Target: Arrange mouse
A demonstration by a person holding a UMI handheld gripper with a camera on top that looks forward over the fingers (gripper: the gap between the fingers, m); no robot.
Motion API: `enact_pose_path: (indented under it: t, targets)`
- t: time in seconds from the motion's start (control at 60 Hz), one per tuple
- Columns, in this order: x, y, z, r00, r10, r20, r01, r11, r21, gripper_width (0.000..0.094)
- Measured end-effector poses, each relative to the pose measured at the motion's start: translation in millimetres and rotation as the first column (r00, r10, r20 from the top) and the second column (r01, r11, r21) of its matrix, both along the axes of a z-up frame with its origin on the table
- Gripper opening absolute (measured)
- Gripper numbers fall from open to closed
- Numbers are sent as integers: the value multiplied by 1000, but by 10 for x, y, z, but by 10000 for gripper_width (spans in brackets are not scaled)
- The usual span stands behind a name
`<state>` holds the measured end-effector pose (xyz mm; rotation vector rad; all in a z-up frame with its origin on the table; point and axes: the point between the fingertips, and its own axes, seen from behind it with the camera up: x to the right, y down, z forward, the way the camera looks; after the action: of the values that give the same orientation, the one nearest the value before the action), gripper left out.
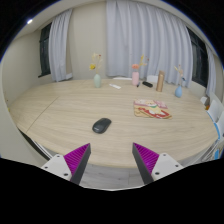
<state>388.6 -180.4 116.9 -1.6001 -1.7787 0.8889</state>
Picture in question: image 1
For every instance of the white chair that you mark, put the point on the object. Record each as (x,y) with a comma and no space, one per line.
(152,78)
(122,78)

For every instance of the tan insulated bottle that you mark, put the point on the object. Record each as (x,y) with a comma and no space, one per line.
(160,81)

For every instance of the ceiling light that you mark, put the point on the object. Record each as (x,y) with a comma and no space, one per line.
(29,21)

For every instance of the pink vase with flowers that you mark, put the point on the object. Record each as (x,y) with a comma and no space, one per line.
(135,79)

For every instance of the narrow white curtain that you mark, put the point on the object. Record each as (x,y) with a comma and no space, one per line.
(210,73)
(60,50)

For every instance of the blue vase with dried flowers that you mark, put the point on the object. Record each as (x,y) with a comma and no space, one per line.
(178,92)

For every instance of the cartoon print mouse pad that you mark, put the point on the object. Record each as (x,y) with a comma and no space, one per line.
(151,110)

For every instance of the small black case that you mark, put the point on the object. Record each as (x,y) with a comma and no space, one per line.
(147,84)

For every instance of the wide white curtain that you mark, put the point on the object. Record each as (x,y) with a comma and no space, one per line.
(146,36)

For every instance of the black computer mouse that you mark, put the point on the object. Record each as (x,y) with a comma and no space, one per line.
(101,125)

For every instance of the green vase with yellow flowers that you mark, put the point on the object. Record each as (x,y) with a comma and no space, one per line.
(97,81)

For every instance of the dark window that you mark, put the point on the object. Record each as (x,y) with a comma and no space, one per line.
(44,50)
(199,60)

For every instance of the white remote control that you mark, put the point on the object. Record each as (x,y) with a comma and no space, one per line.
(115,86)

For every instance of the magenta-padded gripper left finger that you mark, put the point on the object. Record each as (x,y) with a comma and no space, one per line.
(78,160)

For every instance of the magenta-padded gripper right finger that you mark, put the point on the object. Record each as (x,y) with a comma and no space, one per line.
(146,160)

